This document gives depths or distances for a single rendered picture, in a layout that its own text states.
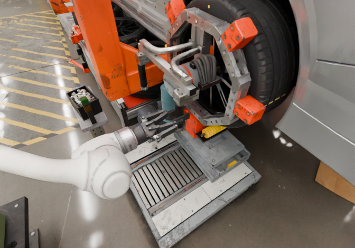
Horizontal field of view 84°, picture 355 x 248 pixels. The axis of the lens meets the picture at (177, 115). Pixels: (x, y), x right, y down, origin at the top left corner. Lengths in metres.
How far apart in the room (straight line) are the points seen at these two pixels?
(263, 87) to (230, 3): 0.34
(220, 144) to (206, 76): 0.84
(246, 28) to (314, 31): 0.20
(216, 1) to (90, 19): 0.61
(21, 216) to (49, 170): 0.85
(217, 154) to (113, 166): 1.01
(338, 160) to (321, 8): 0.50
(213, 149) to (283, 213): 0.62
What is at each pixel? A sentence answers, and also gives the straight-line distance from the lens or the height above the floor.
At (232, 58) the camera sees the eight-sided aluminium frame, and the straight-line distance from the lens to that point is 0.79.
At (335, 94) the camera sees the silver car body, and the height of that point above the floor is 1.01.
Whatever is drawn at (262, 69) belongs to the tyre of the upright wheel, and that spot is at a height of 1.00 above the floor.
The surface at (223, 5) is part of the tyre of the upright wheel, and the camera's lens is 0.89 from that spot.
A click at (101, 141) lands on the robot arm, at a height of 0.89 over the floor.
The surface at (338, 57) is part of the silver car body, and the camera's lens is 0.76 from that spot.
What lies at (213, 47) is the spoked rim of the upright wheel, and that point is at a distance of 1.00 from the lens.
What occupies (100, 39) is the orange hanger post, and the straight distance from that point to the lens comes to 1.19.
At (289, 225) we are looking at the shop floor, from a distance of 1.63.
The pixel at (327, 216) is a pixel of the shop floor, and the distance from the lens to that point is 1.78.
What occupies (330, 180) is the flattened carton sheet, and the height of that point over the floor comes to 0.01.
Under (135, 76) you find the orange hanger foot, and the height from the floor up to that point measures 0.65.
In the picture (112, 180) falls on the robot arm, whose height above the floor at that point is 0.96.
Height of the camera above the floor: 1.41
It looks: 46 degrees down
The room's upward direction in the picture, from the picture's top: straight up
